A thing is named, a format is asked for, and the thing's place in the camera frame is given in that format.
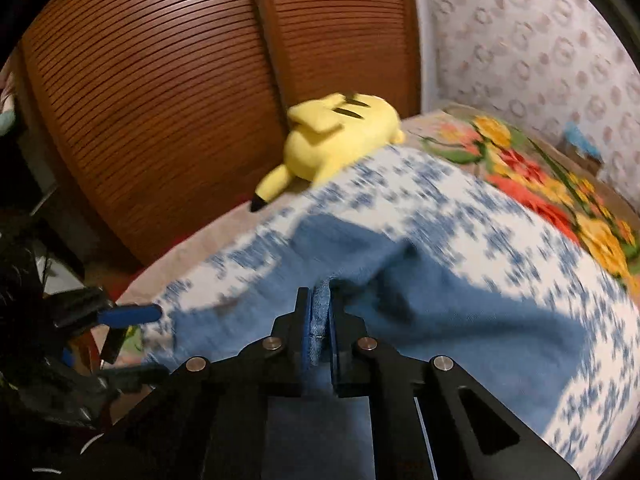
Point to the yellow plush toy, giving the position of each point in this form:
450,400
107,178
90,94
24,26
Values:
340,135

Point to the blue denim pants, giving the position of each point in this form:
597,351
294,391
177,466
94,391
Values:
450,320

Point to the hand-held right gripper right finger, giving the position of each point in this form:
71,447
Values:
334,352

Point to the flowered beige blanket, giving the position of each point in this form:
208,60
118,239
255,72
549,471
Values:
500,160

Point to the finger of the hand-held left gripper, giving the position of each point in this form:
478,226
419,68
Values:
132,314
135,376

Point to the light blue cloth bundle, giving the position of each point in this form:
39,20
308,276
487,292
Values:
580,137

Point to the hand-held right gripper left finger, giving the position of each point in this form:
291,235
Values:
304,332

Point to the white blue floral bedsheet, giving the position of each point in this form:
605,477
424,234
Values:
450,200

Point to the wooden louvered wardrobe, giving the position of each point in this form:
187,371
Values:
175,85

